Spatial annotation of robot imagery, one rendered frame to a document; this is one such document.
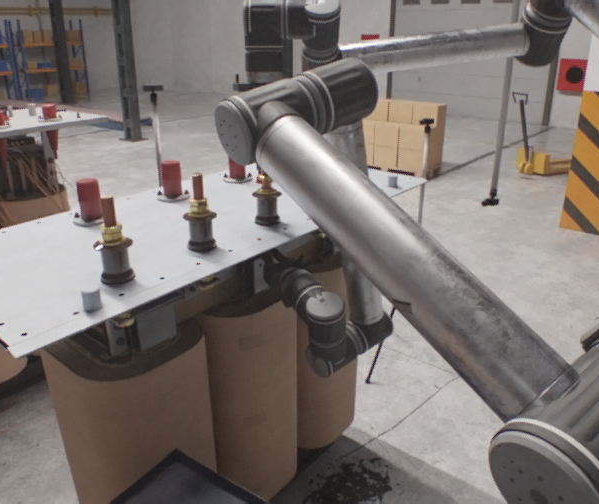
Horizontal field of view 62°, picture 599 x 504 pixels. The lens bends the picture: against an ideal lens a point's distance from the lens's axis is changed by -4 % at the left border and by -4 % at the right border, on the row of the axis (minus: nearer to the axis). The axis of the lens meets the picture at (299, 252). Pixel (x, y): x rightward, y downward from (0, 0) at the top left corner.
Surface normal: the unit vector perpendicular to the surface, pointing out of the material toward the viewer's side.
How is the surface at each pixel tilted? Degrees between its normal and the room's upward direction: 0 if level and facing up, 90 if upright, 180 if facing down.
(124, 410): 90
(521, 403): 77
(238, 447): 90
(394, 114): 90
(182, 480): 0
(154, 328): 90
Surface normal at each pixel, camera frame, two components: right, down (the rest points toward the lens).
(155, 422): 0.74, 0.25
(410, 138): -0.59, 0.30
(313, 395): 0.05, 0.38
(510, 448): -0.85, 0.33
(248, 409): 0.34, 0.36
